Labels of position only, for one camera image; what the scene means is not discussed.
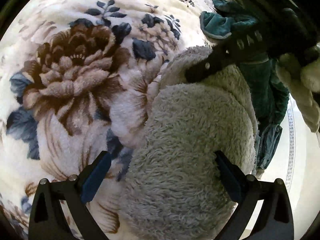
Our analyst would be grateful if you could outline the grey fluffy fleece pants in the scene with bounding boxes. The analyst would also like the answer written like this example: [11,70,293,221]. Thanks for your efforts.
[120,46,258,239]

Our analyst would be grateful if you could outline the floral fleece bed blanket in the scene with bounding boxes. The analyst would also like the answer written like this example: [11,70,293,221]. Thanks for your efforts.
[1,0,214,239]

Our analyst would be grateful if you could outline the blue denim jeans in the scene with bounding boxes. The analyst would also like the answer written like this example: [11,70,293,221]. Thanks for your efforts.
[253,124,283,179]

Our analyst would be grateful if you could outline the dark green velvet blanket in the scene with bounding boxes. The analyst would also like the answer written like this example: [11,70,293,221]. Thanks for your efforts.
[200,0,289,132]

